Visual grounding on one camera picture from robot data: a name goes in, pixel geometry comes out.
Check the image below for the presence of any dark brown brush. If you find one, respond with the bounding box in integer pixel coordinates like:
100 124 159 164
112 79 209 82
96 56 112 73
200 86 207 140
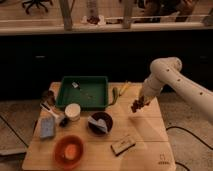
42 90 56 106

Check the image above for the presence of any green pod vegetable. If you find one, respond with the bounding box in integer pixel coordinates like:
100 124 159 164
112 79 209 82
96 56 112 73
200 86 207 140
109 87 118 106

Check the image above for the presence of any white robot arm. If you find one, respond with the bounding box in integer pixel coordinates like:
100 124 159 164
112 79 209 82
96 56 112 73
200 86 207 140
138 57 213 125

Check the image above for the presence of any orange bowl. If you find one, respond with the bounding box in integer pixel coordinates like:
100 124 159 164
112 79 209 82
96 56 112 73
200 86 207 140
53 135 84 171

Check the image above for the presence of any dark red grape bunch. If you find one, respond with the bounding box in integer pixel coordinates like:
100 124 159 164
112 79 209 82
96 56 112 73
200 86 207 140
131 98 150 113

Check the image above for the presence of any small utensil in tray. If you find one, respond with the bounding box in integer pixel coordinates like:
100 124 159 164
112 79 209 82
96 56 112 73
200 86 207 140
72 82 92 99

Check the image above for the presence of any dark bowl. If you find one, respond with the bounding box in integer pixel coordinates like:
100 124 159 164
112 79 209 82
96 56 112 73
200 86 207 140
88 112 113 135

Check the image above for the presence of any wooden post right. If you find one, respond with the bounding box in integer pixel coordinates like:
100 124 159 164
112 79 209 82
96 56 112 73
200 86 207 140
122 0 134 29

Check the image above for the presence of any white round container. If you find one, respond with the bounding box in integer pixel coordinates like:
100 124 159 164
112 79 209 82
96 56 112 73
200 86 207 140
65 103 81 121

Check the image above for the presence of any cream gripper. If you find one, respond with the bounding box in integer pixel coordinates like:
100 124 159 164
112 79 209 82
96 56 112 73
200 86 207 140
134 91 155 108

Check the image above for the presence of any black floor cable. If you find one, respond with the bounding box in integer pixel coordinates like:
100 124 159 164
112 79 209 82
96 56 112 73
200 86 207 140
166 125 213 171

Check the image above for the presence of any wooden post left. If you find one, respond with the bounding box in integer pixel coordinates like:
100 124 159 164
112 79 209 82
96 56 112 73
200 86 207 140
59 0 72 31

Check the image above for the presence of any dark item on ledge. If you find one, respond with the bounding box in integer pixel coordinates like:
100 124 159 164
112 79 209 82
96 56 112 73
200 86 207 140
87 16 100 25

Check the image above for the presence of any black beige eraser block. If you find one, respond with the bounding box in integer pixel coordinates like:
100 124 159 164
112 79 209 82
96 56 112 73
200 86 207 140
111 136 136 156

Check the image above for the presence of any black office chair base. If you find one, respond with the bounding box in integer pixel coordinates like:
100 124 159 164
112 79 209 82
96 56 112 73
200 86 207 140
22 0 53 14

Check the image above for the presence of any wooden post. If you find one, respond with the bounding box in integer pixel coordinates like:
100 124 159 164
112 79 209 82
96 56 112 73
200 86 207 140
59 0 72 31
122 0 134 29

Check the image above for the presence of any blue sponge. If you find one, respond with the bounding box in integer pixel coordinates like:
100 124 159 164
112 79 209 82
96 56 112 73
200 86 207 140
40 117 55 139

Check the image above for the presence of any blue grey cloth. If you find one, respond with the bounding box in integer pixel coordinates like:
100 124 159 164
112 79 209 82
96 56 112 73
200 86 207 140
88 116 108 134

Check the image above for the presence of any green plastic tray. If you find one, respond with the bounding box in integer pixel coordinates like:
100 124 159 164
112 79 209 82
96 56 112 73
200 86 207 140
56 76 108 111

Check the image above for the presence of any small black object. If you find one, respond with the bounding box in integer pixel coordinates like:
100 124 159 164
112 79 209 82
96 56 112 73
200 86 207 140
59 118 69 127

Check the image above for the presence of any yellow pen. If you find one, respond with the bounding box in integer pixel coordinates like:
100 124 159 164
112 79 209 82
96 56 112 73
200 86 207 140
119 81 131 96

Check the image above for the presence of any seated person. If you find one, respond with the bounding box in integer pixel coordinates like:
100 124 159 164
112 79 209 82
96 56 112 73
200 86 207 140
138 0 194 23

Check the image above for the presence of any orange round object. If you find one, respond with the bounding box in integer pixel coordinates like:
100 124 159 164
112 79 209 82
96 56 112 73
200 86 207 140
65 144 77 160

